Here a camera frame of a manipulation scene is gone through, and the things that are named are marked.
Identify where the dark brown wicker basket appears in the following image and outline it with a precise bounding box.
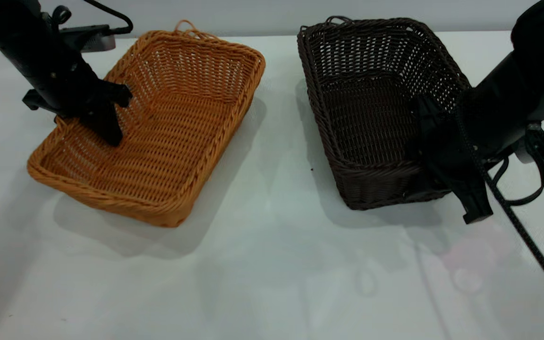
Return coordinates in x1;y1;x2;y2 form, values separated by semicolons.
297;16;472;211

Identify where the black braided cable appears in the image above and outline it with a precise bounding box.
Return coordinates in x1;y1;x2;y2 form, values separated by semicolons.
456;106;544;313

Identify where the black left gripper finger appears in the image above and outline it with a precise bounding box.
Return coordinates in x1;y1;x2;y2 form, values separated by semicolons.
82;105;124;147

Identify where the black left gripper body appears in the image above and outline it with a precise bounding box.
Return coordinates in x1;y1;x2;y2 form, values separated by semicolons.
22;61;133;119

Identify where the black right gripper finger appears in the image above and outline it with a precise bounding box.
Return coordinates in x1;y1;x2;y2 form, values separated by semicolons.
455;181;494;225

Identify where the black silver base device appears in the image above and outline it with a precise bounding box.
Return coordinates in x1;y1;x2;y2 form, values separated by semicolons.
59;25;117;52

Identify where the orange-brown wicker basket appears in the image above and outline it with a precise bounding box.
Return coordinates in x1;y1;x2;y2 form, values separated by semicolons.
26;20;266;228

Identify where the thin black cable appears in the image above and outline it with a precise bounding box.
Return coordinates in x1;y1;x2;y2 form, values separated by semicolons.
82;0;134;35

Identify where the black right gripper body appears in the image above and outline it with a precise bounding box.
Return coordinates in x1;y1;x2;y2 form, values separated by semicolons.
413;92;488;190

